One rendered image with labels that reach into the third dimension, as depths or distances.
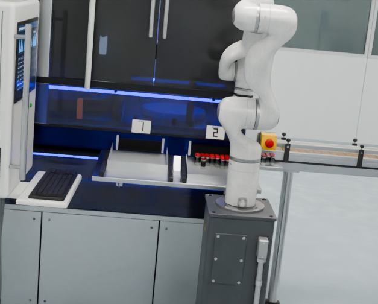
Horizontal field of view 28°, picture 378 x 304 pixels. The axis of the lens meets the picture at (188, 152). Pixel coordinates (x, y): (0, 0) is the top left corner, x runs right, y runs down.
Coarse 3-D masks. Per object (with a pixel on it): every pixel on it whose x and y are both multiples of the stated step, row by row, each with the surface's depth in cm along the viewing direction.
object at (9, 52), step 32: (0, 0) 288; (32, 0) 313; (0, 32) 278; (32, 32) 311; (0, 64) 282; (32, 64) 317; (0, 96) 284; (32, 96) 325; (0, 128) 287; (32, 128) 332; (0, 160) 289; (32, 160) 339; (0, 192) 293
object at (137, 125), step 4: (136, 120) 344; (140, 120) 344; (144, 120) 344; (132, 124) 344; (136, 124) 344; (140, 124) 344; (144, 124) 344; (148, 124) 344; (132, 128) 344; (136, 128) 345; (140, 128) 345; (144, 128) 345; (148, 128) 345; (136, 132) 345; (140, 132) 345; (144, 132) 345; (148, 132) 345
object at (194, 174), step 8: (192, 168) 334; (200, 168) 335; (208, 168) 336; (216, 168) 338; (224, 168) 339; (192, 176) 312; (200, 176) 312; (208, 176) 312; (216, 176) 313; (224, 176) 313; (224, 184) 313
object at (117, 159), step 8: (112, 144) 351; (112, 152) 350; (120, 152) 351; (128, 152) 353; (136, 152) 354; (144, 152) 355; (112, 160) 321; (120, 160) 336; (128, 160) 337; (136, 160) 338; (144, 160) 340; (152, 160) 341; (160, 160) 342; (112, 168) 322; (120, 168) 322; (128, 168) 322; (136, 168) 322; (144, 168) 322; (152, 168) 322; (160, 168) 323
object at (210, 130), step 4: (208, 128) 346; (212, 128) 346; (220, 128) 346; (208, 132) 346; (212, 132) 346; (220, 132) 346; (224, 132) 346; (208, 136) 346; (212, 136) 347; (220, 136) 347
